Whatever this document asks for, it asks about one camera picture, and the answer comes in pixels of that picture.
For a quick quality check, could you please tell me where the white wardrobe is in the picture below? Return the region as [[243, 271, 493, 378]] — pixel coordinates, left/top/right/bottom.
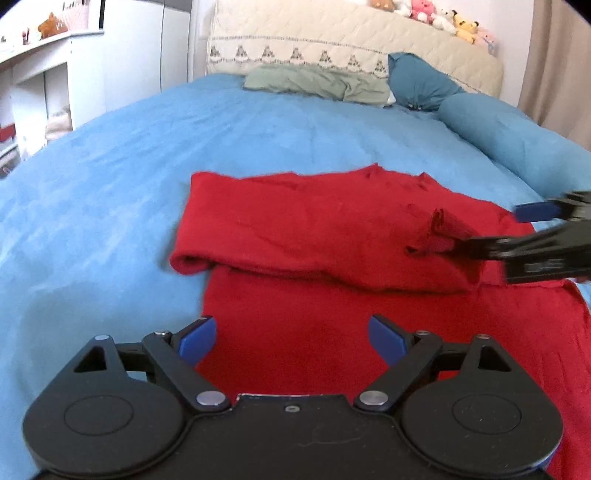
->
[[99, 0, 192, 114]]

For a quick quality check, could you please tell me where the white shelf unit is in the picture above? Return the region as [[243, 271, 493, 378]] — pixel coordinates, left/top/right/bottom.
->
[[0, 30, 108, 172]]

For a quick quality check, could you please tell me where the light blue bolster pillow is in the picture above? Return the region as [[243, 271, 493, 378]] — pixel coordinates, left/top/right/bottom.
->
[[438, 92, 591, 200]]

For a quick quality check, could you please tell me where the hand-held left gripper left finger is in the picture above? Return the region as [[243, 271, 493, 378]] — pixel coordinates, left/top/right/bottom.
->
[[69, 316, 232, 413]]

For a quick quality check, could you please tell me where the brown plush toy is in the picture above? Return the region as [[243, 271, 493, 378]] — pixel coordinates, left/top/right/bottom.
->
[[37, 12, 69, 40]]

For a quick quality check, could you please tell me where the row of plush toys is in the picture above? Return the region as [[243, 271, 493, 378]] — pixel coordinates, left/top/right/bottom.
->
[[368, 0, 500, 57]]

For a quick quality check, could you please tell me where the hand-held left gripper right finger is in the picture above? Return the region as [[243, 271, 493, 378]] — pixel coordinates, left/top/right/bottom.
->
[[353, 314, 518, 413]]

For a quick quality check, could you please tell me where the beige curtain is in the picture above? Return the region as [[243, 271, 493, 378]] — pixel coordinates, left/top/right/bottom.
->
[[516, 0, 591, 141]]

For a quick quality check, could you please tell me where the cream quilted headboard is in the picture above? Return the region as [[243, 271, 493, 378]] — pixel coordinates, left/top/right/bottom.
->
[[205, 0, 504, 99]]

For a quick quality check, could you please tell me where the teal pillow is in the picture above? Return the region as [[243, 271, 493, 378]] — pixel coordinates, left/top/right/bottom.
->
[[387, 52, 467, 112]]

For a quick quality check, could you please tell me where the blue bed blanket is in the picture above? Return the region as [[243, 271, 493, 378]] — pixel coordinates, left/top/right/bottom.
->
[[0, 73, 591, 480]]

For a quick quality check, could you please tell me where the red knit garment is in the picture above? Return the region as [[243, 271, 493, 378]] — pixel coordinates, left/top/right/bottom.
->
[[169, 164, 591, 480]]

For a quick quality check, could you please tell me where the pink checked basket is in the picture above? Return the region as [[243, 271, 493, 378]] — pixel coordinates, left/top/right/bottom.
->
[[59, 0, 92, 29]]

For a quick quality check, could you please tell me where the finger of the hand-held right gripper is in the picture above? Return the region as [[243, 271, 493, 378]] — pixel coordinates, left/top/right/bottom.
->
[[454, 220, 591, 262], [514, 189, 591, 225]]

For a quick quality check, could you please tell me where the beige folded cloth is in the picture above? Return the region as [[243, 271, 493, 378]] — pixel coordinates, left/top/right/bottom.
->
[[45, 107, 73, 141]]

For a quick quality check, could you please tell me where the green pillow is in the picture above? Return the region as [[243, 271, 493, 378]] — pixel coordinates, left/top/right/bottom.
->
[[243, 63, 393, 108]]

